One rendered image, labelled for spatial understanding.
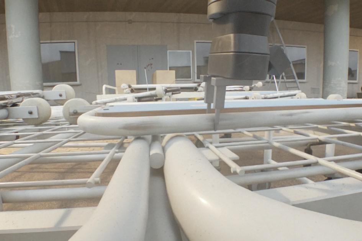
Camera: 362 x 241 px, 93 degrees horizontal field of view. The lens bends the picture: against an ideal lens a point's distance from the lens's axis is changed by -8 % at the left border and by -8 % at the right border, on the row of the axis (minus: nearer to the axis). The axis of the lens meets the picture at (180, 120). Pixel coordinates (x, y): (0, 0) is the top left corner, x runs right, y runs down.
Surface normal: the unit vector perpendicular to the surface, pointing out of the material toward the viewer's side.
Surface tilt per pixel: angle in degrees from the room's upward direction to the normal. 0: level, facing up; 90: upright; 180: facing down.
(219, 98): 101
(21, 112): 93
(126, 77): 90
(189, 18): 90
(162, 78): 90
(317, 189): 0
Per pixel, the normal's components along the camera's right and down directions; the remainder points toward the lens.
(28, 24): 0.85, 0.04
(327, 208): 0.14, 0.11
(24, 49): 0.65, 0.07
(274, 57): 0.26, 0.30
